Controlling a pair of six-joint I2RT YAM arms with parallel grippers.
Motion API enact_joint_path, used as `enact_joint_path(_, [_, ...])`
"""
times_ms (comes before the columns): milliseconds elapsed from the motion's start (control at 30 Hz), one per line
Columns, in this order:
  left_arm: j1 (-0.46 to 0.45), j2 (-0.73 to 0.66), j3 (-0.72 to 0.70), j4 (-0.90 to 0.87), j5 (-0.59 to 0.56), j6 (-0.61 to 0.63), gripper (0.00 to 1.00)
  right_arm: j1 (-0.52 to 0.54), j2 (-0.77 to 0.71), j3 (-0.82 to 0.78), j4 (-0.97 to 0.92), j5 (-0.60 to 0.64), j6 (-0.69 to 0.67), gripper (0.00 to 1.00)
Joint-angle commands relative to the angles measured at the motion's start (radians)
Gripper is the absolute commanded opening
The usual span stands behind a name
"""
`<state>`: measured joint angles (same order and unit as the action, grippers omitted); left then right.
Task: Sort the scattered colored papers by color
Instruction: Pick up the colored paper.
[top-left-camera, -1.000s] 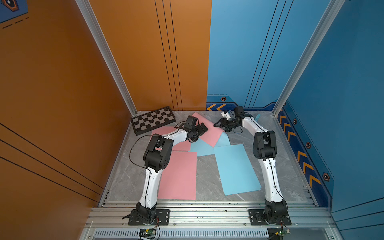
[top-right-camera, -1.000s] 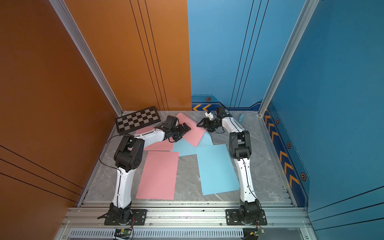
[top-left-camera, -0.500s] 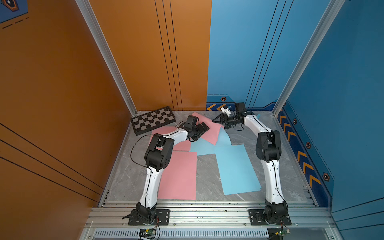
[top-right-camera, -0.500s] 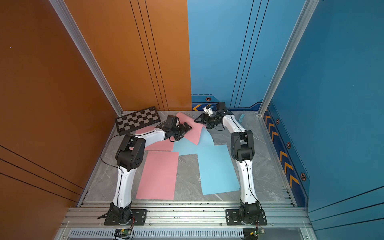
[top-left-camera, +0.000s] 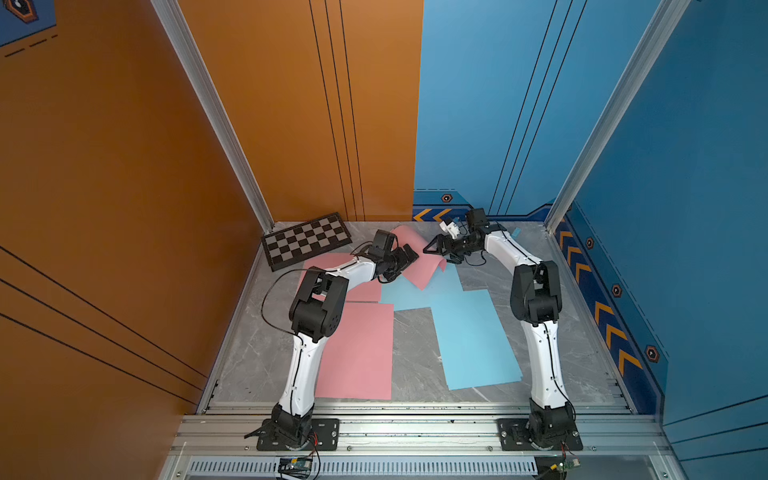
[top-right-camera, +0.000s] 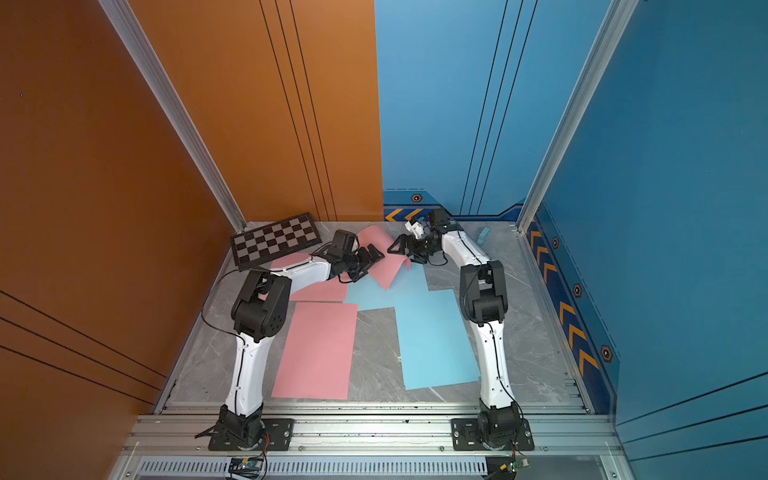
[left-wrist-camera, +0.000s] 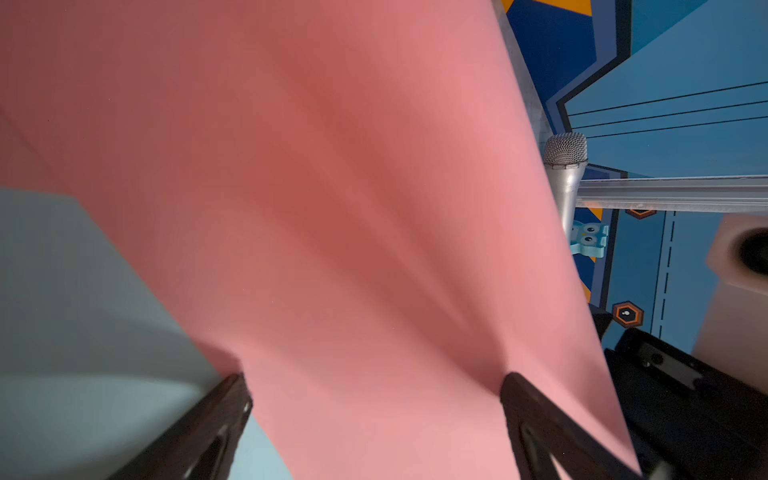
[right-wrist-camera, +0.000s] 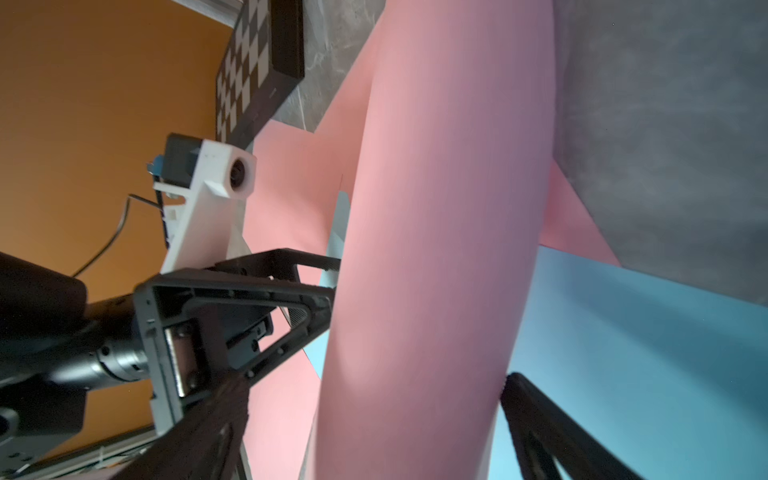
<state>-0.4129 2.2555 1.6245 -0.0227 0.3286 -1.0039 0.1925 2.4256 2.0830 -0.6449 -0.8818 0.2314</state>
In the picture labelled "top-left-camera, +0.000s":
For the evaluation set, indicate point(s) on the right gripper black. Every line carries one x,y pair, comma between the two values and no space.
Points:
440,240

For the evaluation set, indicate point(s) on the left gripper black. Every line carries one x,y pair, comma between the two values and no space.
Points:
404,261

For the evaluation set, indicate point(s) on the pink paper small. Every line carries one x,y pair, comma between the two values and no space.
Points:
422,271

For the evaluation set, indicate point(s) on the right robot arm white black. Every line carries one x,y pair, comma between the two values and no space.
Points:
536,301

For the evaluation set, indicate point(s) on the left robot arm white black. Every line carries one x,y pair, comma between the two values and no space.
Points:
315,314

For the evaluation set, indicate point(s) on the black white checkerboard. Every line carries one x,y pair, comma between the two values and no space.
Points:
300,242

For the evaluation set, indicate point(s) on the left green circuit board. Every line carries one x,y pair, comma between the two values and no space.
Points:
300,468

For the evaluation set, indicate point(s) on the green circuit board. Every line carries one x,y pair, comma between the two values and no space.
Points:
300,468
550,468

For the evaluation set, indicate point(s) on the right green circuit board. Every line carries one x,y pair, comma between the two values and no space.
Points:
550,468

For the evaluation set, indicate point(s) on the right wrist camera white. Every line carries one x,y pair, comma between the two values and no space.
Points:
450,228

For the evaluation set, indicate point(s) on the aluminium rail frame front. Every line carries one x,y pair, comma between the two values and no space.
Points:
418,440

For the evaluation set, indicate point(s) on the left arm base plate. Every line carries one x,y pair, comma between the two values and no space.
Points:
323,436

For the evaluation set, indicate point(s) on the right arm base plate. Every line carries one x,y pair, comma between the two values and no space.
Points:
517,435

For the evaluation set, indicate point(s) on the right aluminium corner post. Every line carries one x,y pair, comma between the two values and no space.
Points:
655,37

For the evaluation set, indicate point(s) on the aluminium corner post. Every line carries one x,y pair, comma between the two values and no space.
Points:
182,40
655,37

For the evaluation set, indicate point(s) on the left aluminium corner post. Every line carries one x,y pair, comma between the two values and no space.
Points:
182,40

